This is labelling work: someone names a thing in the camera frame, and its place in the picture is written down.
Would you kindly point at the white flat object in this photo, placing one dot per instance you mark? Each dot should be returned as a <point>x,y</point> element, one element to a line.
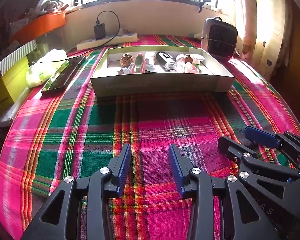
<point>195,36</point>

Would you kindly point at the orange box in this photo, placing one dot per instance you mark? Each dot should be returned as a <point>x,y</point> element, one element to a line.
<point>40,26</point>

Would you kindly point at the black electric shaver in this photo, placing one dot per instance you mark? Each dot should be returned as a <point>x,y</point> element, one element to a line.
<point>165,58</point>

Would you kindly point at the white power strip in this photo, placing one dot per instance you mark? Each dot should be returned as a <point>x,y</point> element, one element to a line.
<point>120,38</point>

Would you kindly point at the spiky brown walnut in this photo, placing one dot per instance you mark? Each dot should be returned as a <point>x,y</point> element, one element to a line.
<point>127,59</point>

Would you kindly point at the striped lid box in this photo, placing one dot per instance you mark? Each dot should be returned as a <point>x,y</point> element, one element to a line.
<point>17,53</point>

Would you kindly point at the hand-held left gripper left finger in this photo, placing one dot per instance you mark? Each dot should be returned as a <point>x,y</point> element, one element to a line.
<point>123,170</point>

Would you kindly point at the black charger adapter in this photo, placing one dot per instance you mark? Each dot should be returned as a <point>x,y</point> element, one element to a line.
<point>100,31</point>

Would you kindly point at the yellow-green box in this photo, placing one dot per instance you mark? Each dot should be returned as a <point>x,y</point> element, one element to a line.
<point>5,90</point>

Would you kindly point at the black smartphone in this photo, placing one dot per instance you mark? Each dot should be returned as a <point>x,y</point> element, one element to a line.
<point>62,77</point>

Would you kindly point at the pink device clear window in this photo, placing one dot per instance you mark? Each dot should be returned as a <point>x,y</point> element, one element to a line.
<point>192,68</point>

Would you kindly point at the small grey heater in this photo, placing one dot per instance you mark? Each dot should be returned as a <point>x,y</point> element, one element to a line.
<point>218,41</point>

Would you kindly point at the cream heart-print curtain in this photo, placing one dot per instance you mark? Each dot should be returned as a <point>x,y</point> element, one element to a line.
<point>265,30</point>

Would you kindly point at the round brown walnut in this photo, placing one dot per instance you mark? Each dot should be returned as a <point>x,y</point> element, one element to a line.
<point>188,59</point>

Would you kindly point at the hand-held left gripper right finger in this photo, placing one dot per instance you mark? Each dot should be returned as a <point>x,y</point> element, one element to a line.
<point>176,170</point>

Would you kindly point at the white round disc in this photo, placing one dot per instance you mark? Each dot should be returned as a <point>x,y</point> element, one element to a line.
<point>197,57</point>

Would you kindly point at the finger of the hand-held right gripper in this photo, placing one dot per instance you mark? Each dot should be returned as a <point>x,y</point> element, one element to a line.
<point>261,136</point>
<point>227,145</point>

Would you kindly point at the black window hook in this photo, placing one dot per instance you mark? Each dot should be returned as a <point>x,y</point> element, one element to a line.
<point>201,5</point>

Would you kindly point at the pink case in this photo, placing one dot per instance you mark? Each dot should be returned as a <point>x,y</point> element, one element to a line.
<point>136,66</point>

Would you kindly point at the green tissue pack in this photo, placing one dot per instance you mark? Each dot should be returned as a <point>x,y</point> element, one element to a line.
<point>40,73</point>

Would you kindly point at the white round container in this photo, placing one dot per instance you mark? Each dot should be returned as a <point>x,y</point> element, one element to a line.
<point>150,57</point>

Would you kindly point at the pile of plastic packets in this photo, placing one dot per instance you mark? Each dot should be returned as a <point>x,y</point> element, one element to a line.
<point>50,3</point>

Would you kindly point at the green cardboard box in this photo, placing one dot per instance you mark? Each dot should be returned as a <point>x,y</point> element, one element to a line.
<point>152,85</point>

